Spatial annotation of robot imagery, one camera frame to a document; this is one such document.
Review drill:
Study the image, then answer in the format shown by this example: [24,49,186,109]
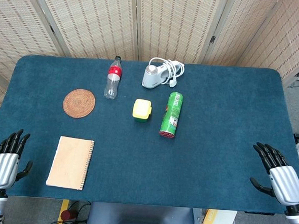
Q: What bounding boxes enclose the round woven rattan coaster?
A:
[62,88,97,119]

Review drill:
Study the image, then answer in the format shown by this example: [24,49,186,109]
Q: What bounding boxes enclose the black floor cables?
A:
[46,199,92,224]

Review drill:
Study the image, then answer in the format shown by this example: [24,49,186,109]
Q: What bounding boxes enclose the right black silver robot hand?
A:
[247,141,299,207]

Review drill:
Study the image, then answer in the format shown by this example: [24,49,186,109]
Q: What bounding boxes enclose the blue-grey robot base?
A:
[86,201,198,224]

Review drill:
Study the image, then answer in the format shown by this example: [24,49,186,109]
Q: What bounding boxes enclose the yellow floor tape strip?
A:
[55,199,70,224]

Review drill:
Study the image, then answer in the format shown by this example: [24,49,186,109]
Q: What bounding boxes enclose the brown spiral notebook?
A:
[45,135,96,191]

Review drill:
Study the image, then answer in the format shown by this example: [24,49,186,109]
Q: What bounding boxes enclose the blue carpeted table surface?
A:
[0,52,299,215]

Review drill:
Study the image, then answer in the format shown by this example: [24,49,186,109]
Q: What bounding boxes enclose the white handheld garment steamer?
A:
[141,58,180,91]

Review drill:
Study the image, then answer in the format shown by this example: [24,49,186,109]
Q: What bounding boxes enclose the woven folding screen panel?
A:
[131,0,230,66]
[234,0,299,88]
[203,0,286,70]
[23,0,143,62]
[0,0,70,143]

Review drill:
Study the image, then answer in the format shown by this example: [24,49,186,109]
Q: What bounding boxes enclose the empty red-label plastic bottle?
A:
[103,55,124,101]

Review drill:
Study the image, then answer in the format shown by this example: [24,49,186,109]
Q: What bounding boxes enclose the yellow-lid green small box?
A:
[132,98,153,124]

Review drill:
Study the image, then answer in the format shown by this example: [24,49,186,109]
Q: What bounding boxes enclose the dark red round object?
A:
[60,209,77,221]

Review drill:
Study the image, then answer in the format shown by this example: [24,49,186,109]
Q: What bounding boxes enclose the white steamer power cord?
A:
[147,57,185,89]

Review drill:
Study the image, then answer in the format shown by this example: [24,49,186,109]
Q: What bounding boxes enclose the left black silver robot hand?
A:
[0,127,35,192]

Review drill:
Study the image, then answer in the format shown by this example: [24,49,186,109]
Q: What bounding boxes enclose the green chips can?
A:
[159,91,184,140]

